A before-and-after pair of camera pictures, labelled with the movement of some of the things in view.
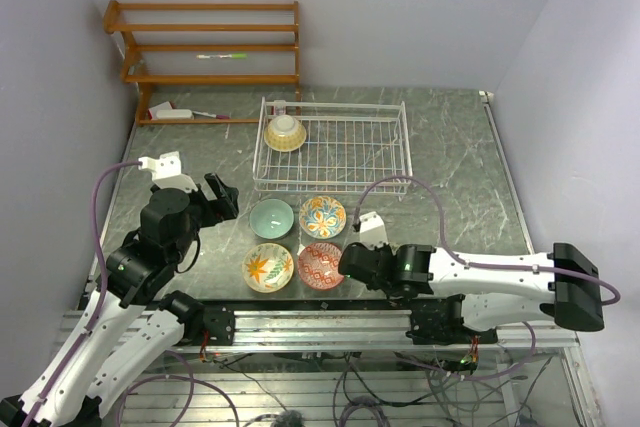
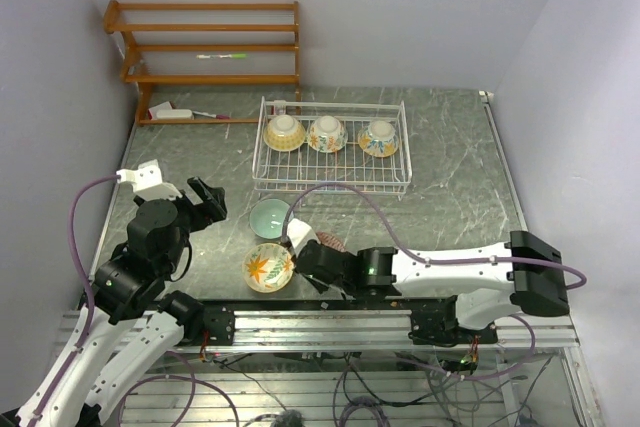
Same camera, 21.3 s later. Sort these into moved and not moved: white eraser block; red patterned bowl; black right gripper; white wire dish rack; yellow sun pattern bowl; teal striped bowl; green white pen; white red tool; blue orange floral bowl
Moved: blue orange floral bowl; red patterned bowl; black right gripper
Not moved: white wire dish rack; green white pen; yellow sun pattern bowl; teal striped bowl; white eraser block; white red tool
